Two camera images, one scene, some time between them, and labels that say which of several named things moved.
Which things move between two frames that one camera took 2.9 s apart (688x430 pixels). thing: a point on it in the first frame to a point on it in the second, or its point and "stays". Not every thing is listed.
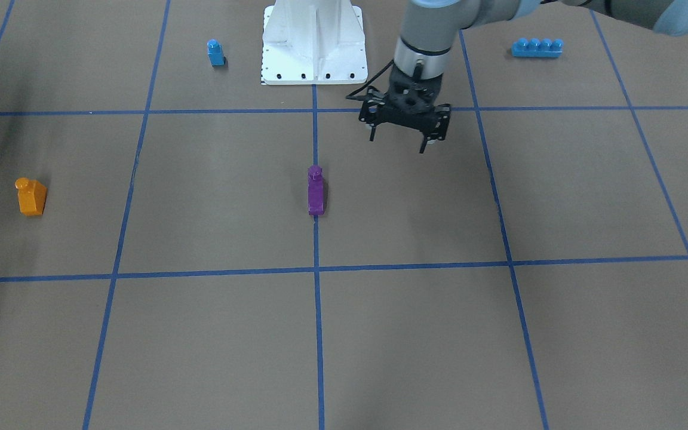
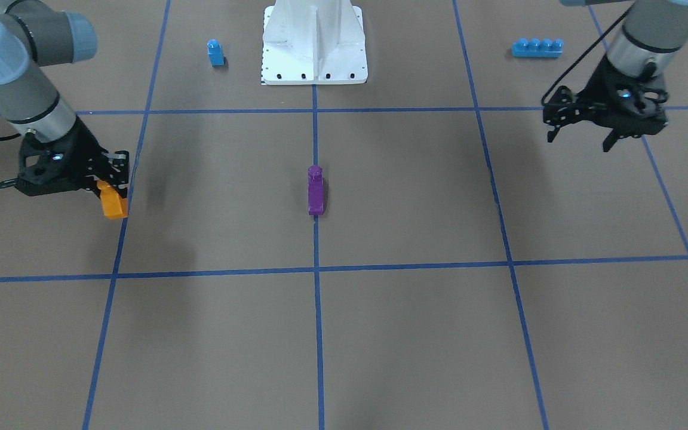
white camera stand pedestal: [313, 42] stays
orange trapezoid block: [32, 195] to [113, 205]
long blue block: [537, 48] stays
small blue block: [215, 52] stays
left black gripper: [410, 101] to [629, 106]
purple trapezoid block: [316, 206] stays
